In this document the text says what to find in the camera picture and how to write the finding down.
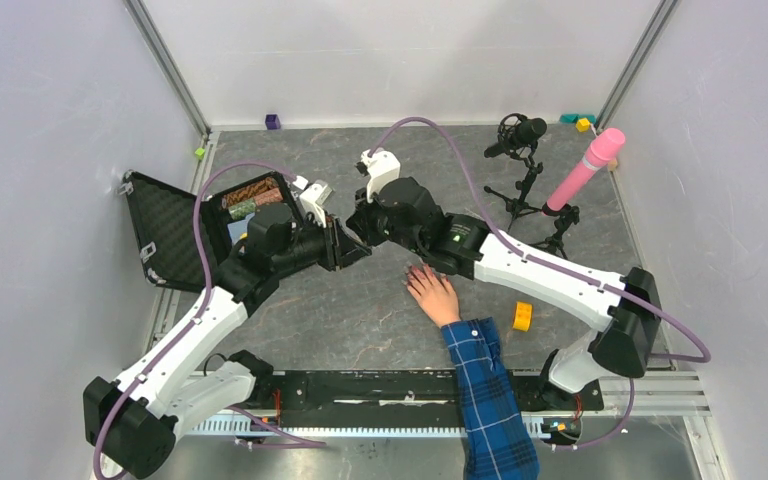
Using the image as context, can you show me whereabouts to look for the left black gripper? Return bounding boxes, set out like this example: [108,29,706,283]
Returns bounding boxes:
[272,209,372,272]

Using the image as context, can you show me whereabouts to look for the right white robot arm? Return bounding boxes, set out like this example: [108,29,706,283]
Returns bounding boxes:
[347,177,660,408]

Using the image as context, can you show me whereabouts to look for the blue plaid sleeve forearm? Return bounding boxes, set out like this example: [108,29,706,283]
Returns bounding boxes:
[441,318,540,479]

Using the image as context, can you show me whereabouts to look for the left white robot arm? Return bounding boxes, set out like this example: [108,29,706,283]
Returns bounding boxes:
[83,203,371,479]

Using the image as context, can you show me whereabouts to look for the person hand with painted nails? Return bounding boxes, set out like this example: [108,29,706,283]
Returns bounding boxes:
[406,265,461,328]

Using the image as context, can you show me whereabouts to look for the purple cube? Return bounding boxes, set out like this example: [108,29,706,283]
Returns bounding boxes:
[264,113,282,131]

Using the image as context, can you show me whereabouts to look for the black microphone on tripod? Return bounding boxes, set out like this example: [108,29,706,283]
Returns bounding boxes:
[482,112,550,233]

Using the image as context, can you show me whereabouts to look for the yellow block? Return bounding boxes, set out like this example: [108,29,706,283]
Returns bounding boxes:
[512,302,533,332]

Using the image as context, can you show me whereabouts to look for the black poker chip case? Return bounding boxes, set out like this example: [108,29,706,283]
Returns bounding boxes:
[120,170,302,293]

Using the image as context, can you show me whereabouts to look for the black tripod stand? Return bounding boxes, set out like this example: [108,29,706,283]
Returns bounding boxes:
[529,205,580,260]

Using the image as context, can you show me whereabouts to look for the teal block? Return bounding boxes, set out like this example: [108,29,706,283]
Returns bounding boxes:
[559,113,597,124]

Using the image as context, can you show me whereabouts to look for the small yellow cube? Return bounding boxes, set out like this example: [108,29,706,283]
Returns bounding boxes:
[575,117,592,132]

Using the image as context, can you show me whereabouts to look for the pink foam cylinder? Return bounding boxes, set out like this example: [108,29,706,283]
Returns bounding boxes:
[542,128,626,216]

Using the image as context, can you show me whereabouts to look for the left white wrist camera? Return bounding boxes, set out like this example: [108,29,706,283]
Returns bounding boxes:
[291,176,333,227]

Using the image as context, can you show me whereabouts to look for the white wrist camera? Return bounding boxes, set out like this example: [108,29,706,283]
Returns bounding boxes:
[291,176,333,227]
[356,149,401,203]

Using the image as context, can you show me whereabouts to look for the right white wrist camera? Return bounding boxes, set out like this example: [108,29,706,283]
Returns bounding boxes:
[356,149,401,203]

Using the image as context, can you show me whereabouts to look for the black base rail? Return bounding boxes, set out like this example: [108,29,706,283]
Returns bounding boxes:
[205,368,605,432]

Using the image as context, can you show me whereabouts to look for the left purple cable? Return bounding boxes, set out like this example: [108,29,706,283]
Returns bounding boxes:
[91,160,329,480]

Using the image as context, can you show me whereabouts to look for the purple cable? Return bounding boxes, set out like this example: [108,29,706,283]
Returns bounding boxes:
[369,117,713,452]
[91,160,329,480]

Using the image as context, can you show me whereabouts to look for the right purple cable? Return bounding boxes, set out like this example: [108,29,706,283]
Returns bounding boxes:
[369,117,713,452]

